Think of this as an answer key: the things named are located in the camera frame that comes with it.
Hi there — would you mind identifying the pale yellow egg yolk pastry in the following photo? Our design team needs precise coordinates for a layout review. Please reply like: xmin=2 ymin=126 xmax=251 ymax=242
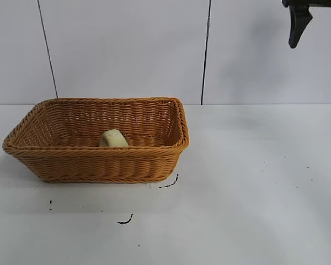
xmin=99 ymin=129 xmax=129 ymax=148

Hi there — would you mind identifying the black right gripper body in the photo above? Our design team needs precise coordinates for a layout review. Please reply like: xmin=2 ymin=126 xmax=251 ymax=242
xmin=281 ymin=0 xmax=331 ymax=8

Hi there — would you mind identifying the brown woven wicker basket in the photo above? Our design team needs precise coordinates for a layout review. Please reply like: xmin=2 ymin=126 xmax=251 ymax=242
xmin=2 ymin=96 xmax=190 ymax=184

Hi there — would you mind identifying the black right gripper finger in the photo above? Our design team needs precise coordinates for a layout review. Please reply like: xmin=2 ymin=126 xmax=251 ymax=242
xmin=288 ymin=5 xmax=313 ymax=49

